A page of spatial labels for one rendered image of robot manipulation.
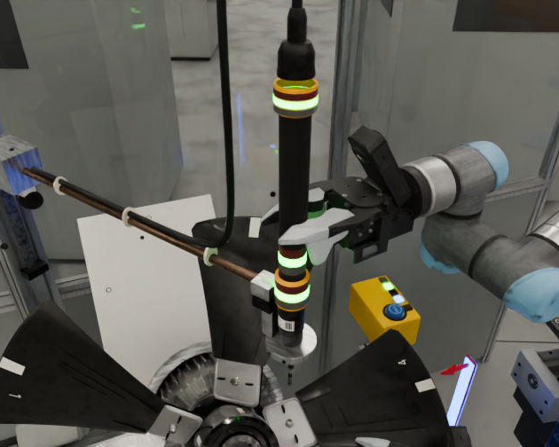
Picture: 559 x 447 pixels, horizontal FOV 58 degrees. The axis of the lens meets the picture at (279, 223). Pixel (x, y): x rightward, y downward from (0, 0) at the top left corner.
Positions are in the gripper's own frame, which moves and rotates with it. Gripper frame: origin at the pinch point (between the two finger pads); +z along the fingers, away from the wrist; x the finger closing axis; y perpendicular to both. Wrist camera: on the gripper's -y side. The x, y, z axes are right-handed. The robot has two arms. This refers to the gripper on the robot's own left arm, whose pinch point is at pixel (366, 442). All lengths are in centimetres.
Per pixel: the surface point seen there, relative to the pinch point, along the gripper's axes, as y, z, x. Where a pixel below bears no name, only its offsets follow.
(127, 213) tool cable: 0, 41, -31
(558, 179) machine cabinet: -291, -10, 128
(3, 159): 2, 69, -33
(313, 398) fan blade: -1.7, 10.2, -1.6
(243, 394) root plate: 6.3, 17.8, -7.9
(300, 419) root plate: 2.3, 10.4, -1.2
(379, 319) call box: -34.2, 12.0, 13.9
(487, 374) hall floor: -121, -11, 132
